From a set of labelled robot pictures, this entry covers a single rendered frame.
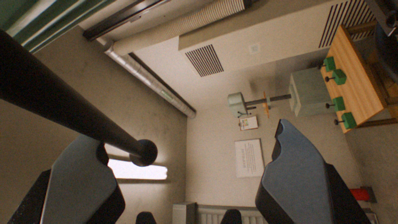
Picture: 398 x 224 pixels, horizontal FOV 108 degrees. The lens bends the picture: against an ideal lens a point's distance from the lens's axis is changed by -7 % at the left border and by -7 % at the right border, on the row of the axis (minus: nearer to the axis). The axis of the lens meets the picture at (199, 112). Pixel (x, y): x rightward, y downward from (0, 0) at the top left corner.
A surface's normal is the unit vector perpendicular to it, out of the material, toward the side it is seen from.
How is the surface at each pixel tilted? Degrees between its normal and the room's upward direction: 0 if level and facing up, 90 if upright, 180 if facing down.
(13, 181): 180
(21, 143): 180
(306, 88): 90
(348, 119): 90
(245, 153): 90
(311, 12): 90
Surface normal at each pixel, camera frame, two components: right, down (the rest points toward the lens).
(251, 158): -0.39, -0.37
